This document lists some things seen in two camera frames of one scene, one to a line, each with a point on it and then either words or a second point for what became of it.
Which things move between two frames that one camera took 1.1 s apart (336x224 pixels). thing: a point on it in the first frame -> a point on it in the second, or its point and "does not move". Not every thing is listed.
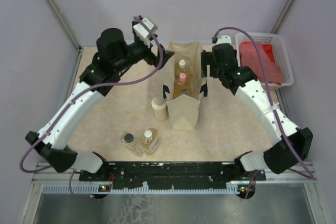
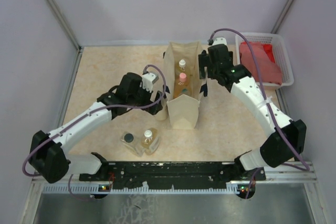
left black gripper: [151, 59] -> [158, 94]
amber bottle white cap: [150, 141] does not move
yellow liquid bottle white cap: [182, 63] does not move
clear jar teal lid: [184, 91] does not move
